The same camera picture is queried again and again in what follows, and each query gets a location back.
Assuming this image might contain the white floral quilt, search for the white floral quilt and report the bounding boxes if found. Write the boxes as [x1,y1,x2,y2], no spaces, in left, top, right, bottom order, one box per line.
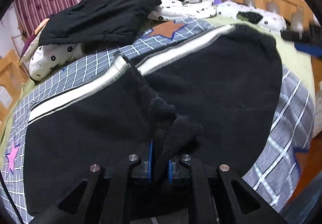
[28,0,288,81]

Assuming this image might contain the green bed sheet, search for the green bed sheet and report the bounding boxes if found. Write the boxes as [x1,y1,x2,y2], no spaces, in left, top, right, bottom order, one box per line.
[0,16,317,144]

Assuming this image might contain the black cable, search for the black cable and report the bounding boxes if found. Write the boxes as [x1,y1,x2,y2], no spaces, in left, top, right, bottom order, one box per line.
[0,178,21,224]

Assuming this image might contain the colourful cushion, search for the colourful cushion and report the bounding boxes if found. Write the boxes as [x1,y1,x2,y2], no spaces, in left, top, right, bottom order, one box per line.
[20,18,50,63]

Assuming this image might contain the grey plaid blanket with stars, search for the grey plaid blanket with stars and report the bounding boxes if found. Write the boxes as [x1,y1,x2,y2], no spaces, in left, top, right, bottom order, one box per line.
[1,25,315,223]

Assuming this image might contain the wooden bed frame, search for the wooden bed frame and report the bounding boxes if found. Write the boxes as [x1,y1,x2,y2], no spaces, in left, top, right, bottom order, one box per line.
[1,0,314,122]

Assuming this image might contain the black jacket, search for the black jacket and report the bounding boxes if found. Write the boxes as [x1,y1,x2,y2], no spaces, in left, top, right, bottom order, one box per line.
[39,0,161,46]

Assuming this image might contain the black pants with white stripes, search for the black pants with white stripes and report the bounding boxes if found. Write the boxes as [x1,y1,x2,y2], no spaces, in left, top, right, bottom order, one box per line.
[24,25,282,216]

